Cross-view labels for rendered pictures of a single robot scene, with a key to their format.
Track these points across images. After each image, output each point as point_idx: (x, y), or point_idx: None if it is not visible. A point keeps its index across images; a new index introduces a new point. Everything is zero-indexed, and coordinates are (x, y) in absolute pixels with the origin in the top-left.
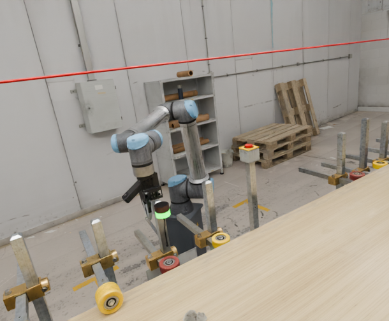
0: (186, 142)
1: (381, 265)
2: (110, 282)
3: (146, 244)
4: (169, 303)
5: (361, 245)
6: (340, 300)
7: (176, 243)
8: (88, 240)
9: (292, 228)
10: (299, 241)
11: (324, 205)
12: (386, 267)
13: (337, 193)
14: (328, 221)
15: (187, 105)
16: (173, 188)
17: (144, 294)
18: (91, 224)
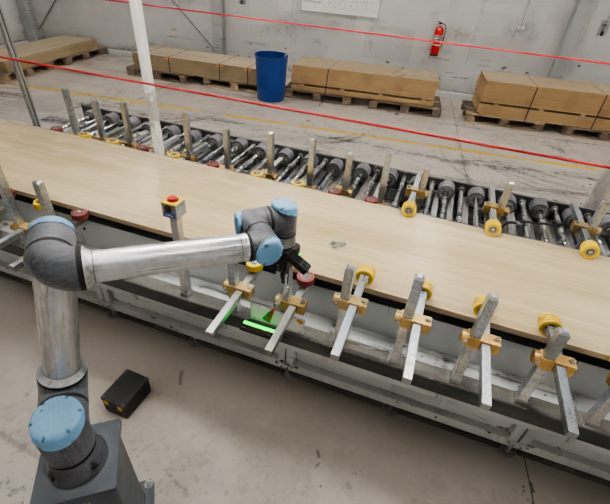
0: (76, 302)
1: (241, 199)
2: (362, 269)
3: (285, 321)
4: (336, 258)
5: (224, 205)
6: None
7: (127, 487)
8: (340, 330)
9: (217, 231)
10: (233, 226)
11: (166, 222)
12: (242, 198)
13: (137, 219)
14: (197, 218)
15: (68, 223)
16: (86, 421)
17: (341, 272)
18: (355, 268)
